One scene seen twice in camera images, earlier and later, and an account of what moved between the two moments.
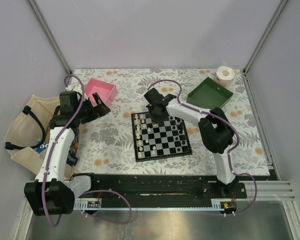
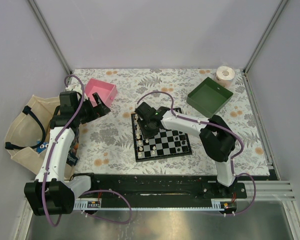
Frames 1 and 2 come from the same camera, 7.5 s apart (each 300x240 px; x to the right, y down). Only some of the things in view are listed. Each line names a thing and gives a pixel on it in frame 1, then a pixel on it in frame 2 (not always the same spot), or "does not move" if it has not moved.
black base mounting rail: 159,192 does not move
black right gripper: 156,120 -> 147,135
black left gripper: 100,109 does not move
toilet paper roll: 225,76 does not move
